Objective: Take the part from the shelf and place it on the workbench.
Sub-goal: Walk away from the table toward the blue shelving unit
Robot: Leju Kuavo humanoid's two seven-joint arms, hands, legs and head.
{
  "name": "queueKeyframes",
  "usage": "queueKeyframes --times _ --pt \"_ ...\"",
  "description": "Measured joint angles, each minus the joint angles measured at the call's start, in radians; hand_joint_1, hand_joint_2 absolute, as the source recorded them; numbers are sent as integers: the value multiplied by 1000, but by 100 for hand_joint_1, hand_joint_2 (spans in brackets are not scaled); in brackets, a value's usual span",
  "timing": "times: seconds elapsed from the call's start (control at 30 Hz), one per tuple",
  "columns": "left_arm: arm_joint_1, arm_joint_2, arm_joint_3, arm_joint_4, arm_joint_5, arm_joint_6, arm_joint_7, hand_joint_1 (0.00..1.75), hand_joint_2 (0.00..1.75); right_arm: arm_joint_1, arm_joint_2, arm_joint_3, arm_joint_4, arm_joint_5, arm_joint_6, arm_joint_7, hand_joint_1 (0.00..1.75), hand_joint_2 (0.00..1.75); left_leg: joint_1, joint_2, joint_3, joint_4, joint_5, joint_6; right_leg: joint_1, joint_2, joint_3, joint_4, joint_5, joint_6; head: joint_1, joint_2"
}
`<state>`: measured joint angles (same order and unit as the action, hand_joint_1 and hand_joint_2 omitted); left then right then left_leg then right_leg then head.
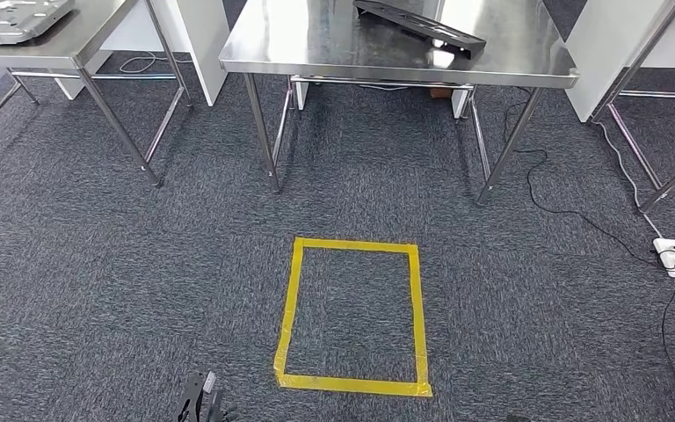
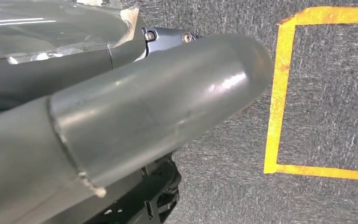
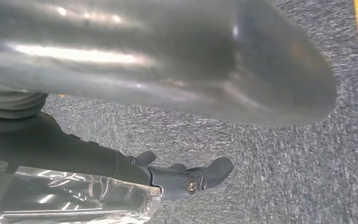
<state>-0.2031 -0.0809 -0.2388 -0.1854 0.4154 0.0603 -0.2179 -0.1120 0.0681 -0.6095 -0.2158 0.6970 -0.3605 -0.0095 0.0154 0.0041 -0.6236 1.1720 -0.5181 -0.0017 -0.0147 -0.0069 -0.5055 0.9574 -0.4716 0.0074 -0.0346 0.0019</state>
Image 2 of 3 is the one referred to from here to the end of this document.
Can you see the black robot leg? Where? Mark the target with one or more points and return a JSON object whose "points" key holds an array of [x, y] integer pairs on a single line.
{"points": [[154, 191]]}

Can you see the yellow floor tape square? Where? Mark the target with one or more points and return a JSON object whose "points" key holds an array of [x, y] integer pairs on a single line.
{"points": [[279, 92]]}

